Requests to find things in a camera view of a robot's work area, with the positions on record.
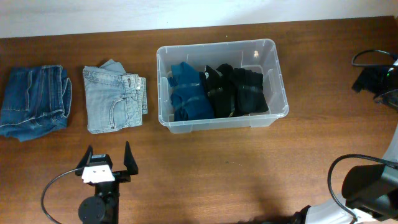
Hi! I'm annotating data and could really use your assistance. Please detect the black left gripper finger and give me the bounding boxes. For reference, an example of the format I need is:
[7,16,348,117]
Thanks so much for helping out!
[76,145,93,169]
[124,141,139,175]

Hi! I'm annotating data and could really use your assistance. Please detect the light blue jeans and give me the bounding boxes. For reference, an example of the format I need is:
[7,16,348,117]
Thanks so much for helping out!
[83,59,148,134]

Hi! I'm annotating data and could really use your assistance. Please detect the teal garment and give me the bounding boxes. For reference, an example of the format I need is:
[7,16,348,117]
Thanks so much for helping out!
[168,62,215,121]

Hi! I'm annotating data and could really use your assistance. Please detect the black garment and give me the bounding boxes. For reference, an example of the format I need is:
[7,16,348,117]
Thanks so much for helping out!
[200,63,235,118]
[229,68,269,114]

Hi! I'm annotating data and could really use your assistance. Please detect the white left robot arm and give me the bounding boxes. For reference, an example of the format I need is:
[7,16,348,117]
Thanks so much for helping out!
[75,142,139,224]

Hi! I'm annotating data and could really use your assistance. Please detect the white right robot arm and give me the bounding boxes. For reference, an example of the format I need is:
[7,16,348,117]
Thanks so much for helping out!
[289,54,397,223]

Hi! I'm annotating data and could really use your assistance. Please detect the dark blue folded jeans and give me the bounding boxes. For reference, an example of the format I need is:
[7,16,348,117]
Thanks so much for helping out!
[1,65,72,142]

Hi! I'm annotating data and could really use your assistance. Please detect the clear plastic storage bin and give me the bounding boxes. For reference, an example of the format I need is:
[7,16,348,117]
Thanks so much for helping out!
[156,39,289,134]

